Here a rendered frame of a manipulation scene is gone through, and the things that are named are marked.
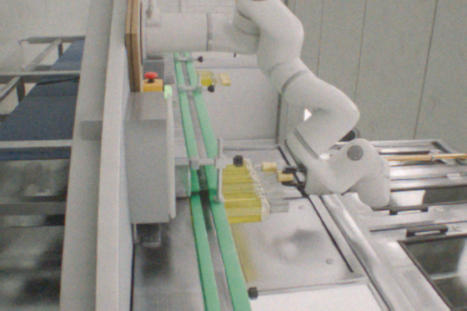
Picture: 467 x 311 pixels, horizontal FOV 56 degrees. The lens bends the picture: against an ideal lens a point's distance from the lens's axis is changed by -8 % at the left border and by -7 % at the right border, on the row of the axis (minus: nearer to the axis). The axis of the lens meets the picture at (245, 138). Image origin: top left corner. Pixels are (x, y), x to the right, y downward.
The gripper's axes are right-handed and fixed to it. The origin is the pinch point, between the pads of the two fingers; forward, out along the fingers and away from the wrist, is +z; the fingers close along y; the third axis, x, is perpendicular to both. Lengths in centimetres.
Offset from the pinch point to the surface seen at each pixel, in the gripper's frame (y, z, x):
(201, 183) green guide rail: 6.0, 22.6, 20.6
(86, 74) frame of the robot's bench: 38, 44, 39
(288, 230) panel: -12.6, -1.0, 10.3
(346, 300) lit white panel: -12.5, -15.3, 39.7
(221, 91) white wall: -146, 95, -574
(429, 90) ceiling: -23, -105, -202
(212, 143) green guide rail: 13.8, 21.2, 12.3
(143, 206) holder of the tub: 15, 29, 49
